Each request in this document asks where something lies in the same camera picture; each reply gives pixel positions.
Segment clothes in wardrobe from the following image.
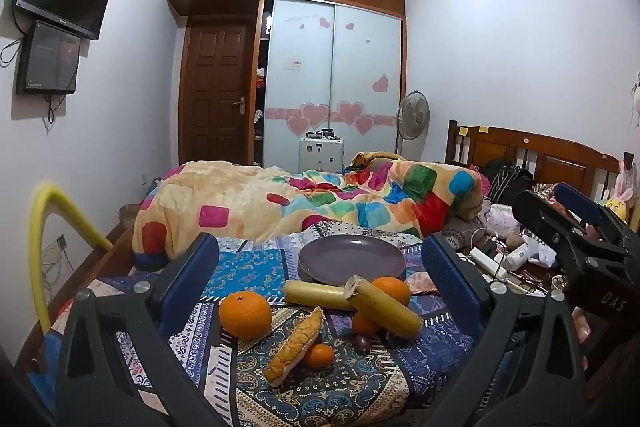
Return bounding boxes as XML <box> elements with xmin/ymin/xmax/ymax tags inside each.
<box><xmin>252</xmin><ymin>67</ymin><xmax>268</xmax><ymax>138</ymax></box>

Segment black looped cable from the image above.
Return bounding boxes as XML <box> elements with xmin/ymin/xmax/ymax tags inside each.
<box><xmin>0</xmin><ymin>37</ymin><xmax>24</xmax><ymax>68</ymax></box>

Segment pomelo segment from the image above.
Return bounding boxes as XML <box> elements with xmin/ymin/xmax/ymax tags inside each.
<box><xmin>263</xmin><ymin>306</ymin><xmax>325</xmax><ymax>389</ymax></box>

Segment white cylindrical device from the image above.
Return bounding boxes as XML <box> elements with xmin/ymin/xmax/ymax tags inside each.
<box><xmin>470</xmin><ymin>247</ymin><xmax>508</xmax><ymax>280</ymax></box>

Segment white standing fan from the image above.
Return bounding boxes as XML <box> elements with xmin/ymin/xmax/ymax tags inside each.
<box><xmin>395</xmin><ymin>91</ymin><xmax>431</xmax><ymax>158</ymax></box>

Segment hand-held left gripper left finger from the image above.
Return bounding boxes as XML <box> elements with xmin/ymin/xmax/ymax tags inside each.
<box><xmin>54</xmin><ymin>233</ymin><xmax>236</xmax><ymax>427</ymax></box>

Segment black dangling cable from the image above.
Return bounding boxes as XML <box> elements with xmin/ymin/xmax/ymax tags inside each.
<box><xmin>46</xmin><ymin>93</ymin><xmax>67</xmax><ymax>130</ymax></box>

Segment grey patterned pillow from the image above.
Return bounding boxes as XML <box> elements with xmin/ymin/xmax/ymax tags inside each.
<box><xmin>442</xmin><ymin>217</ymin><xmax>488</xmax><ymax>253</ymax></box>

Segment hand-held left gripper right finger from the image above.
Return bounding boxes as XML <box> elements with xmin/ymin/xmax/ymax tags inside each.
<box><xmin>421</xmin><ymin>232</ymin><xmax>588</xmax><ymax>427</ymax></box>

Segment yellow-faced bunny plush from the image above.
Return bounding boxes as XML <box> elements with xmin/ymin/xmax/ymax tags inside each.
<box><xmin>602</xmin><ymin>157</ymin><xmax>640</xmax><ymax>224</ymax></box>

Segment small black wall monitor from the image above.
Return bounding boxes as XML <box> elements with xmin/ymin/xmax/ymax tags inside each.
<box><xmin>15</xmin><ymin>21</ymin><xmax>82</xmax><ymax>96</ymax></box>

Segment person's right hand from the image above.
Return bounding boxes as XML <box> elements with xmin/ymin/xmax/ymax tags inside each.
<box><xmin>572</xmin><ymin>309</ymin><xmax>592</xmax><ymax>341</ymax></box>

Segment colourful patchwork blanket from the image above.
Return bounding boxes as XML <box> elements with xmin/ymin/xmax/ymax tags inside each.
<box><xmin>132</xmin><ymin>152</ymin><xmax>483</xmax><ymax>273</ymax></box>

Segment large orange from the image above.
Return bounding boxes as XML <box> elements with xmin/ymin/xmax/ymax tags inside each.
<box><xmin>370</xmin><ymin>276</ymin><xmax>412</xmax><ymax>308</ymax></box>
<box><xmin>219</xmin><ymin>291</ymin><xmax>273</xmax><ymax>340</ymax></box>

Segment pink white cloth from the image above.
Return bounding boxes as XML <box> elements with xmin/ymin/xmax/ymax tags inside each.
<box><xmin>487</xmin><ymin>202</ymin><xmax>521</xmax><ymax>233</ymax></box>

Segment purple plate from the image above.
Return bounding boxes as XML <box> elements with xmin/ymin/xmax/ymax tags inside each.
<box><xmin>297</xmin><ymin>235</ymin><xmax>407</xmax><ymax>286</ymax></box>

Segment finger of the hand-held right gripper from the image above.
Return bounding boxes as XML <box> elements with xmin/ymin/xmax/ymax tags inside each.
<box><xmin>512</xmin><ymin>189</ymin><xmax>640</xmax><ymax>268</ymax></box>
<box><xmin>554</xmin><ymin>183</ymin><xmax>640</xmax><ymax>248</ymax></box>

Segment black backpack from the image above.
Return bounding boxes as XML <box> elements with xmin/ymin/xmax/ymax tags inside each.
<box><xmin>480</xmin><ymin>159</ymin><xmax>533</xmax><ymax>208</ymax></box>

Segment yellow corn piece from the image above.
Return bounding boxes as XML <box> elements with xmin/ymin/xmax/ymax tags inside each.
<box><xmin>344</xmin><ymin>274</ymin><xmax>425</xmax><ymax>340</ymax></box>

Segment yellow foam tube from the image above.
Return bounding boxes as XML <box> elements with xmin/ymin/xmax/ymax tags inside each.
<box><xmin>27</xmin><ymin>183</ymin><xmax>115</xmax><ymax>335</ymax></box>

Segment pale sugarcane piece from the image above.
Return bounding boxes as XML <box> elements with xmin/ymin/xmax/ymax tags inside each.
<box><xmin>283</xmin><ymin>279</ymin><xmax>356</xmax><ymax>312</ymax></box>

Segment small mandarin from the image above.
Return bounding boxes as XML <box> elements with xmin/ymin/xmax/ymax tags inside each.
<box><xmin>301</xmin><ymin>343</ymin><xmax>335</xmax><ymax>370</ymax></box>
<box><xmin>351</xmin><ymin>311</ymin><xmax>381</xmax><ymax>336</ymax></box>

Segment white bottle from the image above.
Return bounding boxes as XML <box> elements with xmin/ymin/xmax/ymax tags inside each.
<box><xmin>505</xmin><ymin>243</ymin><xmax>531</xmax><ymax>272</ymax></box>

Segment wooden bed headboard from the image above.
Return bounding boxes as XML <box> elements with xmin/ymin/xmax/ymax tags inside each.
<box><xmin>445</xmin><ymin>120</ymin><xmax>626</xmax><ymax>208</ymax></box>

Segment wooden bed frame rail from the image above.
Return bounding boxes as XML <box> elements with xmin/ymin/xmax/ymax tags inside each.
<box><xmin>15</xmin><ymin>227</ymin><xmax>137</xmax><ymax>368</ymax></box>

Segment brown wooden door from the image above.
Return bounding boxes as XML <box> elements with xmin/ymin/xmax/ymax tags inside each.
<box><xmin>182</xmin><ymin>24</ymin><xmax>252</xmax><ymax>165</ymax></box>

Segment patterned bed sheet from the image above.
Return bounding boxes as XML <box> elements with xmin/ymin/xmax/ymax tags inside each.
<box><xmin>30</xmin><ymin>222</ymin><xmax>501</xmax><ymax>427</ymax></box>

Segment white hard case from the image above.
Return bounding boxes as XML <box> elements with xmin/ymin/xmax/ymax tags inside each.
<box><xmin>299</xmin><ymin>137</ymin><xmax>346</xmax><ymax>175</ymax></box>

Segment white wall socket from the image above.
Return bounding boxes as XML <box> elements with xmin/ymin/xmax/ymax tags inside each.
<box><xmin>40</xmin><ymin>234</ymin><xmax>68</xmax><ymax>265</ymax></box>

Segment white wardrobe with hearts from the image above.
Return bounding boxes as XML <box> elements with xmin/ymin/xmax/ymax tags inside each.
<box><xmin>165</xmin><ymin>0</ymin><xmax>406</xmax><ymax>168</ymax></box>

